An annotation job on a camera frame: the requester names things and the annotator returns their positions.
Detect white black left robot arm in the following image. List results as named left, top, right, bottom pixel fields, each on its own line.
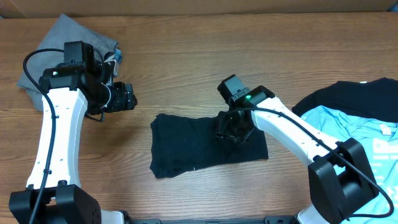
left=9, top=41, right=137, bottom=223

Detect folded grey trousers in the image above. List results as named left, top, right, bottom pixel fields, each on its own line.
left=17, top=14, right=119, bottom=111

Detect folded blue garment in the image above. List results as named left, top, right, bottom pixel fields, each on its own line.
left=114, top=49, right=123, bottom=64

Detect black t-shirt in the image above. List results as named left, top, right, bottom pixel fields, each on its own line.
left=150, top=114, right=269, bottom=179

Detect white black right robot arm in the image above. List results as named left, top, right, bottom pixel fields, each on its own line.
left=216, top=75, right=379, bottom=223

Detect black garment under pile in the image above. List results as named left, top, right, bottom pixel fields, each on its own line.
left=292, top=77, right=397, bottom=123

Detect light blue t-shirt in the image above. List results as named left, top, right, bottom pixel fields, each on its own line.
left=301, top=106, right=397, bottom=223

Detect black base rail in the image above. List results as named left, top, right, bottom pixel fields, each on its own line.
left=127, top=215, right=298, bottom=224

